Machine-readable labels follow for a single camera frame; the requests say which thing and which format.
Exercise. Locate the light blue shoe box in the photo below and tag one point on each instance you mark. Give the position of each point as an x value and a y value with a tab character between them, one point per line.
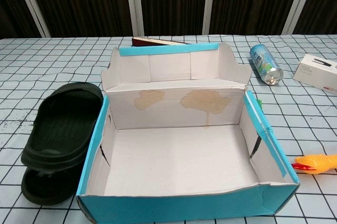
171	161

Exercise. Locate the black rubber slipper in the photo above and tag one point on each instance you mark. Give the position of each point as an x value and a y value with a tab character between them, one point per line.
39	189
65	118

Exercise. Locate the grid-patterned tablecloth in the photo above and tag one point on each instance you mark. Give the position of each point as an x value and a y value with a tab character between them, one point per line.
52	58

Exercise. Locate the small white stapler box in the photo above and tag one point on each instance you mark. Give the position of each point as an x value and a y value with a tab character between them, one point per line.
310	74

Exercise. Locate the dark red folding fan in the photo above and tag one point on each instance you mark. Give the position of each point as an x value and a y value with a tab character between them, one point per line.
139	42

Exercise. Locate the blue drink can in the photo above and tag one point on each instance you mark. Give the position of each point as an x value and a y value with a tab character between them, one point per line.
263	63

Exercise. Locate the yellow rubber chicken toy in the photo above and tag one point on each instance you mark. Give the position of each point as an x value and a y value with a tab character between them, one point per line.
316	163

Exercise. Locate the white metal frame post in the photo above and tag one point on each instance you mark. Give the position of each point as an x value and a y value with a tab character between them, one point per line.
300	3
134	3
32	5
209	3

